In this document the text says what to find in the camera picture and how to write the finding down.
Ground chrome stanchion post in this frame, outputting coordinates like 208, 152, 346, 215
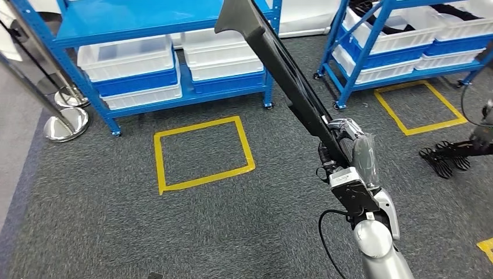
0, 51, 91, 143
0, 17, 91, 109

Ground white car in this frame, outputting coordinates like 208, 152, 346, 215
169, 0, 343, 49

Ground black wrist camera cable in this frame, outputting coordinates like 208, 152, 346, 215
317, 209, 350, 279

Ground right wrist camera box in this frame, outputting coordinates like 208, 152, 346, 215
329, 166, 382, 221

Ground blue metal shelf rack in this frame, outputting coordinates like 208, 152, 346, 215
10, 0, 284, 138
313, 0, 493, 112

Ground black plastic panel part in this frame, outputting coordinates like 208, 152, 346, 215
214, 0, 352, 169

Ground yellow floor tape square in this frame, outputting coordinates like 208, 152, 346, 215
152, 115, 256, 196

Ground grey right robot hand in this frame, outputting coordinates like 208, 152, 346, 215
317, 117, 381, 189

